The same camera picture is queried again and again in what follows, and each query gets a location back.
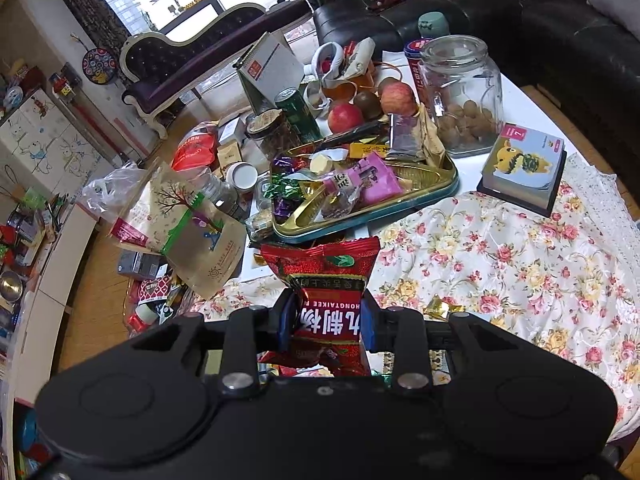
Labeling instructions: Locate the white desk calendar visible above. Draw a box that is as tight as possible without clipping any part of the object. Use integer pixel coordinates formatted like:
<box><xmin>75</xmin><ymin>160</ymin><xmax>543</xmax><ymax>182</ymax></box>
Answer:
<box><xmin>235</xmin><ymin>31</ymin><xmax>307</xmax><ymax>116</ymax></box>

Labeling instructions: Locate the white lid bottle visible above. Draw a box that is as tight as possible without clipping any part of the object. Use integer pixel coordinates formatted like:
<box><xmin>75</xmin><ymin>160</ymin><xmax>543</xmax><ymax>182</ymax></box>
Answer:
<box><xmin>225</xmin><ymin>161</ymin><xmax>259</xmax><ymax>193</ymax></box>

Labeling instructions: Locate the red canister blue lid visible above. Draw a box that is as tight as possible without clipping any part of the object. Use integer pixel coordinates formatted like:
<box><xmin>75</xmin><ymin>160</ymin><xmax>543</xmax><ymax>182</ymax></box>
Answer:
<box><xmin>404</xmin><ymin>38</ymin><xmax>436</xmax><ymax>106</ymax></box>

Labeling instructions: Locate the white cartoon cabinet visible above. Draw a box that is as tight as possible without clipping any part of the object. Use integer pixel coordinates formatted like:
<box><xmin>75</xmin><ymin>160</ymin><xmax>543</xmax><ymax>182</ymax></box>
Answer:
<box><xmin>0</xmin><ymin>87</ymin><xmax>113</xmax><ymax>196</ymax></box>

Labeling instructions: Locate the green drink can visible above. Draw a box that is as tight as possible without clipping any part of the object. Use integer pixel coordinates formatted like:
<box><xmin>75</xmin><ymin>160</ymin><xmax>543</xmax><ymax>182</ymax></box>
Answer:
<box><xmin>274</xmin><ymin>87</ymin><xmax>323</xmax><ymax>146</ymax></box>

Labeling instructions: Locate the grey pillow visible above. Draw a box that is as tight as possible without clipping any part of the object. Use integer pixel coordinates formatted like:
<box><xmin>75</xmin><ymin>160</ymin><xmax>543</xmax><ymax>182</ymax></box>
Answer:
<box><xmin>587</xmin><ymin>0</ymin><xmax>640</xmax><ymax>41</ymax></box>

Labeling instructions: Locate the black long packet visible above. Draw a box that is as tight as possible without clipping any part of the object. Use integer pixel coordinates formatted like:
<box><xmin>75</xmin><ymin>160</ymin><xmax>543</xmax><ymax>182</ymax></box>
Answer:
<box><xmin>320</xmin><ymin>122</ymin><xmax>391</xmax><ymax>151</ymax></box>

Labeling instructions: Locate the red lattice patterned packet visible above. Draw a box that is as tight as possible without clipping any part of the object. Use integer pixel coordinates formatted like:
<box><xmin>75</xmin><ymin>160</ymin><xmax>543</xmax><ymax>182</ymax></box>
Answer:
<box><xmin>137</xmin><ymin>277</ymin><xmax>173</xmax><ymax>306</ymax></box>

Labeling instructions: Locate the floral tablecloth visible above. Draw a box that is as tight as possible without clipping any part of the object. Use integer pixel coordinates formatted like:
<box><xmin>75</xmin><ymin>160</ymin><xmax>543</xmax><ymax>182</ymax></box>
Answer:
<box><xmin>192</xmin><ymin>152</ymin><xmax>640</xmax><ymax>441</ymax></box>

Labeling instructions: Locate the pink snack packet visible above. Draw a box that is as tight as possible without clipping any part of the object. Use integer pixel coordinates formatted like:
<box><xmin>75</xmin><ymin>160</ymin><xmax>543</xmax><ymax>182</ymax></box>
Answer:
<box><xmin>322</xmin><ymin>152</ymin><xmax>403</xmax><ymax>206</ymax></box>

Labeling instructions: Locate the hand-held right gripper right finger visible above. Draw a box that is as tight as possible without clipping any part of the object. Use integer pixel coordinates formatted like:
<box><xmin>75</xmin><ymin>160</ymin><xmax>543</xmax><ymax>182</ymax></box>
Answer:
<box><xmin>359</xmin><ymin>291</ymin><xmax>523</xmax><ymax>393</ymax></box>

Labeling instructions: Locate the red snack packet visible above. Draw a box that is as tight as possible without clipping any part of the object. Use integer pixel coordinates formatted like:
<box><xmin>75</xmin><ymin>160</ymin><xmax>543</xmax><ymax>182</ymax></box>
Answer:
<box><xmin>259</xmin><ymin>236</ymin><xmax>382</xmax><ymax>378</ymax></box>

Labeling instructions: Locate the red plastic bag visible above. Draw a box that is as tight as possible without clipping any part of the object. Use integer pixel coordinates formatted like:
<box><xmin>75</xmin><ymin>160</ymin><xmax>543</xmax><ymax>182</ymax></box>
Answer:
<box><xmin>171</xmin><ymin>122</ymin><xmax>221</xmax><ymax>171</ymax></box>

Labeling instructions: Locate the red yellow apple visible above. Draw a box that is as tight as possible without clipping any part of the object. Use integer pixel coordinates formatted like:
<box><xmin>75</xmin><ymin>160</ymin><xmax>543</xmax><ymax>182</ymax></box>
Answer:
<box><xmin>380</xmin><ymin>81</ymin><xmax>418</xmax><ymax>117</ymax></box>

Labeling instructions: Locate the clear wrapped pastry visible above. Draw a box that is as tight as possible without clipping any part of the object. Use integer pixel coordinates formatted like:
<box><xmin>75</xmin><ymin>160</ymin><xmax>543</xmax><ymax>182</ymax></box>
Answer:
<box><xmin>320</xmin><ymin>187</ymin><xmax>368</xmax><ymax>221</ymax></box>

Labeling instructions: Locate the plastic jar brown lid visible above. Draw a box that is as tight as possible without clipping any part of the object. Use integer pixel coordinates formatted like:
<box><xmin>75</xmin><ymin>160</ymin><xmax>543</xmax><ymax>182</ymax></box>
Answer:
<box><xmin>245</xmin><ymin>110</ymin><xmax>301</xmax><ymax>161</ymax></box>

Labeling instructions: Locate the green foil candy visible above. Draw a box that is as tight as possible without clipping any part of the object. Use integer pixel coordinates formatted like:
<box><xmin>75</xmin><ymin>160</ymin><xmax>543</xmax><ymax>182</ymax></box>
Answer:
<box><xmin>262</xmin><ymin>177</ymin><xmax>301</xmax><ymax>203</ymax></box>

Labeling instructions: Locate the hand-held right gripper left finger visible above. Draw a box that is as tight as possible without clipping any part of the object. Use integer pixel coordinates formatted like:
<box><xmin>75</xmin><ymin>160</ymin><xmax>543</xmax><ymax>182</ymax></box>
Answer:
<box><xmin>127</xmin><ymin>287</ymin><xmax>303</xmax><ymax>398</ymax></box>

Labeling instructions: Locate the glass jar with nuts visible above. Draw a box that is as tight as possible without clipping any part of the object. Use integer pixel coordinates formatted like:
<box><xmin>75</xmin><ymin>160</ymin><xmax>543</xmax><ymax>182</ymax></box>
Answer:
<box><xmin>419</xmin><ymin>35</ymin><xmax>503</xmax><ymax>156</ymax></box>

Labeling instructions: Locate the gold wrapped candy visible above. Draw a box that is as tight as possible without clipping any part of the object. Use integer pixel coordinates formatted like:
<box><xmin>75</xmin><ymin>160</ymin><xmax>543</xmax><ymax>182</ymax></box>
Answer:
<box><xmin>422</xmin><ymin>296</ymin><xmax>468</xmax><ymax>321</ymax></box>

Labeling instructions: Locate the small grey box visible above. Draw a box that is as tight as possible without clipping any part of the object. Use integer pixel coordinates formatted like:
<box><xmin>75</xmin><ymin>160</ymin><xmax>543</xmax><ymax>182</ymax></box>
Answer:
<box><xmin>117</xmin><ymin>251</ymin><xmax>166</xmax><ymax>281</ymax></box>

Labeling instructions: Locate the purple chaise longue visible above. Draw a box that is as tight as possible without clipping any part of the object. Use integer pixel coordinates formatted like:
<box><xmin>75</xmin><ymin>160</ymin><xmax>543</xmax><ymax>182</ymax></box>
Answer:
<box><xmin>119</xmin><ymin>0</ymin><xmax>313</xmax><ymax>140</ymax></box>

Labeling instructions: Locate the gold tin tray teal rim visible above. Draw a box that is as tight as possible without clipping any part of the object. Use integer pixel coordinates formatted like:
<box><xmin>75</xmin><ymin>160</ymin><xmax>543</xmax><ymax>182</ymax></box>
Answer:
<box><xmin>270</xmin><ymin>137</ymin><xmax>460</xmax><ymax>245</ymax></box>

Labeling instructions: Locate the brown round fruit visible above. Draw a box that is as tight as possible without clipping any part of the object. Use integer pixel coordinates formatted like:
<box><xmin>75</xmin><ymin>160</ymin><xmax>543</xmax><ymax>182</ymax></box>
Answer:
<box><xmin>354</xmin><ymin>91</ymin><xmax>383</xmax><ymax>122</ymax></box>

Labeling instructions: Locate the clear plastic bag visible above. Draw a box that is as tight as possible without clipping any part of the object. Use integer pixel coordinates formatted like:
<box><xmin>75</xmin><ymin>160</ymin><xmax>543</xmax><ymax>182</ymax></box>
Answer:
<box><xmin>80</xmin><ymin>162</ymin><xmax>151</xmax><ymax>221</ymax></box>

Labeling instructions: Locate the silver foil packet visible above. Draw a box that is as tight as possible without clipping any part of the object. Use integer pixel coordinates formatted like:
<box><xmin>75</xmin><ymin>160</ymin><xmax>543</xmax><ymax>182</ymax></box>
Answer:
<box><xmin>389</xmin><ymin>112</ymin><xmax>426</xmax><ymax>161</ymax></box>

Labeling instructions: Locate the black leather sofa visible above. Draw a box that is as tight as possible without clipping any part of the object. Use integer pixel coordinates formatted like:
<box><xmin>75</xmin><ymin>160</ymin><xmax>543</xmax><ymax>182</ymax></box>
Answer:
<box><xmin>312</xmin><ymin>0</ymin><xmax>640</xmax><ymax>136</ymax></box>

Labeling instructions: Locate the kraft pouch tree print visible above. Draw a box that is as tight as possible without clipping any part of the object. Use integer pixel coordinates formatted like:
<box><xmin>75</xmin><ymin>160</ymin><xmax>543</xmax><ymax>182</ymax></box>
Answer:
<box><xmin>112</xmin><ymin>162</ymin><xmax>248</xmax><ymax>301</ymax></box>

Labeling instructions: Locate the round patterned wall decor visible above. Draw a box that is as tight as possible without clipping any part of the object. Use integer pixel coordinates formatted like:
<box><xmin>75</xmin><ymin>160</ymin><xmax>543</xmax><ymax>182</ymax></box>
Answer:
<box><xmin>81</xmin><ymin>47</ymin><xmax>117</xmax><ymax>84</ymax></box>

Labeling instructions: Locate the beige foil packet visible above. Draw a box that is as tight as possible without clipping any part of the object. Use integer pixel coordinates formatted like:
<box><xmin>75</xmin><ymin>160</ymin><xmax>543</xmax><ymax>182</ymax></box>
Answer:
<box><xmin>417</xmin><ymin>105</ymin><xmax>446</xmax><ymax>168</ymax></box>

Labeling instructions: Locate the green cup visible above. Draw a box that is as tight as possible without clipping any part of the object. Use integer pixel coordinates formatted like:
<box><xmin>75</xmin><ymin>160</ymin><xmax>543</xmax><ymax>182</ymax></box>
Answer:
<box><xmin>417</xmin><ymin>11</ymin><xmax>446</xmax><ymax>40</ymax></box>

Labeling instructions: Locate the clear plastic bottle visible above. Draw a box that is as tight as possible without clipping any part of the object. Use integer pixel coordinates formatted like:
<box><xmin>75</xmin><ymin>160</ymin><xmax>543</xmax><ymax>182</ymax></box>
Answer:
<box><xmin>200</xmin><ymin>175</ymin><xmax>251</xmax><ymax>223</ymax></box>

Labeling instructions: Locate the cartoon card box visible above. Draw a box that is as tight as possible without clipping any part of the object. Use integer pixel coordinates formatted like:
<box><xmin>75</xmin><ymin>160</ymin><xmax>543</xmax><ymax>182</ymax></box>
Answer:
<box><xmin>476</xmin><ymin>122</ymin><xmax>568</xmax><ymax>218</ymax></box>

